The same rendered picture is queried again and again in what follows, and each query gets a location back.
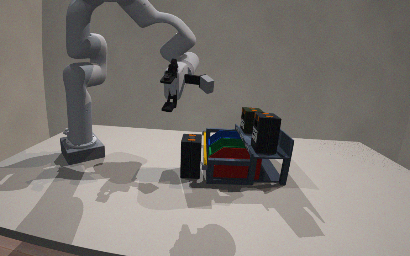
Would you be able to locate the dark grey case with orange latches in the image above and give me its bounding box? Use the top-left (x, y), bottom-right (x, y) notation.
top-left (251, 112), bottom-right (282, 154)

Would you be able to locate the dark blue metal shelf rack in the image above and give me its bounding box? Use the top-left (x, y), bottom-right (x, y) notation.
top-left (201, 124), bottom-right (294, 185)

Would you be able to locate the blue open bin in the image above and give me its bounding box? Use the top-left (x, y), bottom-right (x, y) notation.
top-left (207, 130), bottom-right (241, 150)

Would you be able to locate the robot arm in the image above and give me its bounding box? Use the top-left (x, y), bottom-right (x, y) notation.
top-left (63, 0), bottom-right (214, 149)

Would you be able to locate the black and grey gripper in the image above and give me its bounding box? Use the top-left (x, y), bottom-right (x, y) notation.
top-left (160, 58), bottom-right (192, 112)

